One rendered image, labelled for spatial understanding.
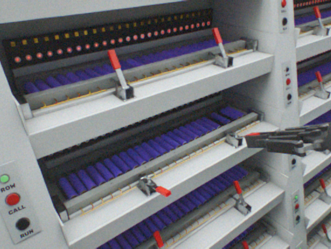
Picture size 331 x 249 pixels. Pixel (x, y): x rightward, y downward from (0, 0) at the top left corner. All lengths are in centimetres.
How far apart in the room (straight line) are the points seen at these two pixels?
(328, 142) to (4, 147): 51
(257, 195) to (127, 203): 44
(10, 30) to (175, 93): 35
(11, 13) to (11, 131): 16
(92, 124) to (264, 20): 52
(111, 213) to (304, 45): 69
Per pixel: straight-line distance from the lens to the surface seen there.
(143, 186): 58
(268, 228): 104
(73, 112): 50
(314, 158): 110
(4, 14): 47
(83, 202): 57
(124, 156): 65
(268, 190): 91
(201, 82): 61
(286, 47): 84
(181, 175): 63
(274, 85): 81
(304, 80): 114
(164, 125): 75
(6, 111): 45
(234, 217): 81
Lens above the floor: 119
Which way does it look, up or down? 17 degrees down
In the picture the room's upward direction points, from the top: 12 degrees counter-clockwise
